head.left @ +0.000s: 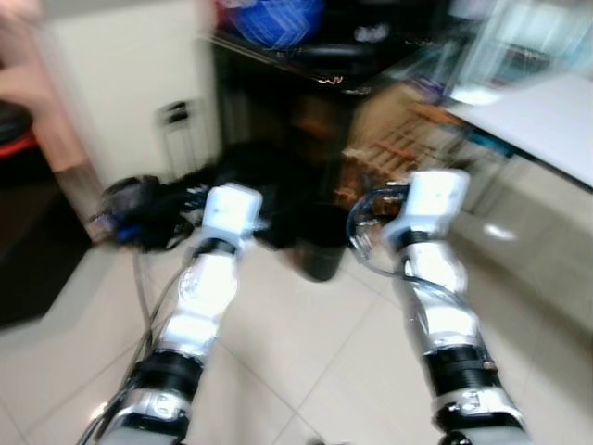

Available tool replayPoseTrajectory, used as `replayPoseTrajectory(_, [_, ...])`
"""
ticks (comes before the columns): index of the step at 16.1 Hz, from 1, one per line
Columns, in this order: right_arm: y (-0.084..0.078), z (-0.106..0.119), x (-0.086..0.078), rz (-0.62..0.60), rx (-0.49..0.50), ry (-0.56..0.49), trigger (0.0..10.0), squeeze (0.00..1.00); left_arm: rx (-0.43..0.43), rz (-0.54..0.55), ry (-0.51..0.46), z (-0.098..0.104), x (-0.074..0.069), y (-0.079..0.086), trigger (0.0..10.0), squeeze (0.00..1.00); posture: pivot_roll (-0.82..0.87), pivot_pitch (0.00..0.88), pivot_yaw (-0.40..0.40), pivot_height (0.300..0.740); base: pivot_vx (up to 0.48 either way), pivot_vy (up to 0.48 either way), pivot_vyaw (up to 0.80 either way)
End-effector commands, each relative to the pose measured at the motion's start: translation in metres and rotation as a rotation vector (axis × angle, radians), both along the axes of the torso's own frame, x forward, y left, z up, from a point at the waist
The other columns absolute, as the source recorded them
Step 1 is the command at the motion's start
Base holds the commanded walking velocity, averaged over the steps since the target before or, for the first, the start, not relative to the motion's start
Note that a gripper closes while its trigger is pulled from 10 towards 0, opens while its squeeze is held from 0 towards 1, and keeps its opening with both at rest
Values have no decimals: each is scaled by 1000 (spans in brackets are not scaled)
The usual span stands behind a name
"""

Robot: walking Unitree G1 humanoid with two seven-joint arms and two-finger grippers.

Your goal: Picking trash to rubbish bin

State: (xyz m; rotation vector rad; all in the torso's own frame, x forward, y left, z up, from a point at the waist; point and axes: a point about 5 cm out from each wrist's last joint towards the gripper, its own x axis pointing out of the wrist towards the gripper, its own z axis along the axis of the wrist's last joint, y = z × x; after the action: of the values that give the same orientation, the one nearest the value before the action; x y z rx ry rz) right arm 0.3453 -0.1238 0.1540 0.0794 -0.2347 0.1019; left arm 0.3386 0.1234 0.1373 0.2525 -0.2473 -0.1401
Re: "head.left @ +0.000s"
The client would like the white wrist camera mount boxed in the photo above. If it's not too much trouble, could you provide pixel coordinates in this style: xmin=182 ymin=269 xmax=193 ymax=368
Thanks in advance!
xmin=199 ymin=184 xmax=270 ymax=251
xmin=385 ymin=170 xmax=472 ymax=247

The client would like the white table with black legs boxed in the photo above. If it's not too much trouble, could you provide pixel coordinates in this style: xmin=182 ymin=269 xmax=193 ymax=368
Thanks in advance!
xmin=445 ymin=72 xmax=593 ymax=186

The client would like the black suitcase with handle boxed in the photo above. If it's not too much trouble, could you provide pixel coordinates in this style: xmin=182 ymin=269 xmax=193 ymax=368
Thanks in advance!
xmin=156 ymin=97 xmax=316 ymax=251

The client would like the black glossy table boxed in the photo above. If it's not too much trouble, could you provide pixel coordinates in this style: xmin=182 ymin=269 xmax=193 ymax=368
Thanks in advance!
xmin=206 ymin=28 xmax=464 ymax=186

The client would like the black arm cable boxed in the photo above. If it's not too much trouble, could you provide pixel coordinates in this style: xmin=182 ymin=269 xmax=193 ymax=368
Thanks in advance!
xmin=346 ymin=184 xmax=413 ymax=281
xmin=130 ymin=248 xmax=160 ymax=372

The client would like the blue drawstring bag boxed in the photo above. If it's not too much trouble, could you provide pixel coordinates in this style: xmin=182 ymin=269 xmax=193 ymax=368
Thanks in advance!
xmin=227 ymin=0 xmax=325 ymax=49

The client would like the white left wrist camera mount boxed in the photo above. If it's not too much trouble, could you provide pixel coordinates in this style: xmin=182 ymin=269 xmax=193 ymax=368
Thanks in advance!
xmin=199 ymin=184 xmax=270 ymax=251

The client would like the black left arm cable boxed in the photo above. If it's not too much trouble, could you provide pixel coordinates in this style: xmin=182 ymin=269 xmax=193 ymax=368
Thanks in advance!
xmin=130 ymin=248 xmax=160 ymax=372

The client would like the black backpack with grey mesh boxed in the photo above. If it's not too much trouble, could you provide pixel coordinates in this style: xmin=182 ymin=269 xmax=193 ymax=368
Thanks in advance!
xmin=97 ymin=174 xmax=200 ymax=251

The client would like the black round rubbish bin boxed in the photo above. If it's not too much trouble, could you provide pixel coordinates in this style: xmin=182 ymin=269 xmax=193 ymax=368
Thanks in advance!
xmin=292 ymin=204 xmax=353 ymax=282

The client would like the wooden slatted rack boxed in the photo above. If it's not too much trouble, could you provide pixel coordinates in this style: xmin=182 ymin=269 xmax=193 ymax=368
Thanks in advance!
xmin=343 ymin=83 xmax=483 ymax=210

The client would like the black seat with red trim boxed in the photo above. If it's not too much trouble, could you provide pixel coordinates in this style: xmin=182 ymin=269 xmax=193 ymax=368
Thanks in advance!
xmin=0 ymin=100 xmax=38 ymax=160

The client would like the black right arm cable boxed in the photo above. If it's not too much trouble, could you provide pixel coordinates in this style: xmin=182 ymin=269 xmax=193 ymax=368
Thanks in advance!
xmin=346 ymin=184 xmax=413 ymax=281

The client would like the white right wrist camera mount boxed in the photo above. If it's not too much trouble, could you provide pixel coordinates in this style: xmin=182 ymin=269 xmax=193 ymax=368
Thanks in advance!
xmin=385 ymin=170 xmax=472 ymax=247

